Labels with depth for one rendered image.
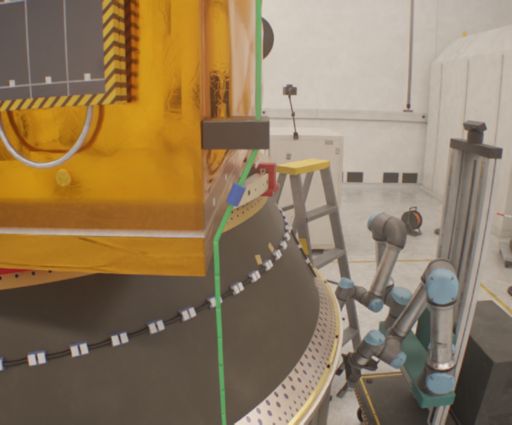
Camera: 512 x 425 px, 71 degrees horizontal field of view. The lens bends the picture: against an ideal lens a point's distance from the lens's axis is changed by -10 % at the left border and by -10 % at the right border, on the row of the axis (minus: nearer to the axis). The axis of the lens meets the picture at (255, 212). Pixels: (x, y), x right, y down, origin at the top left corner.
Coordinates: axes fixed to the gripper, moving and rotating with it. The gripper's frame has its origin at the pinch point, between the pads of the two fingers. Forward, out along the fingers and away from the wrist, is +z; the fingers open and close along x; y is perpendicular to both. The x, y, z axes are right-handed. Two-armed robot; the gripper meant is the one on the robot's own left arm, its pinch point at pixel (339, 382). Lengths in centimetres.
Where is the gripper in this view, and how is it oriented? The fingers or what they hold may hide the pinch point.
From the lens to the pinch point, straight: 186.8
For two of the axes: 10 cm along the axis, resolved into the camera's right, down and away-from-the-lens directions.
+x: -1.0, 4.0, -9.1
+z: -3.8, 8.3, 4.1
